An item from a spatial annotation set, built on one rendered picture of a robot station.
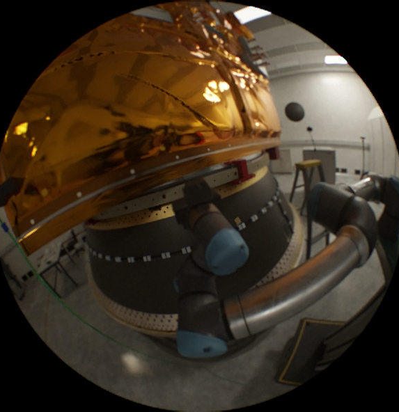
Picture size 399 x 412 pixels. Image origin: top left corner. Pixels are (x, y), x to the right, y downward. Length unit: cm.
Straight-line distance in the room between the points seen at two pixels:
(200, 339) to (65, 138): 43
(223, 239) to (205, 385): 175
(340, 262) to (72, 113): 57
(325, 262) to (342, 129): 803
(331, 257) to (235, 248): 16
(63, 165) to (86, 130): 9
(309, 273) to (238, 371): 164
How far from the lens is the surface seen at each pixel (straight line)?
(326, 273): 24
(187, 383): 190
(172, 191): 49
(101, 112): 37
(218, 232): 23
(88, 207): 38
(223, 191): 59
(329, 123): 807
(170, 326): 71
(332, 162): 405
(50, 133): 37
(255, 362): 181
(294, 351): 156
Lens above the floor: 181
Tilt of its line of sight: 21 degrees down
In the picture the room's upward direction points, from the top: 15 degrees counter-clockwise
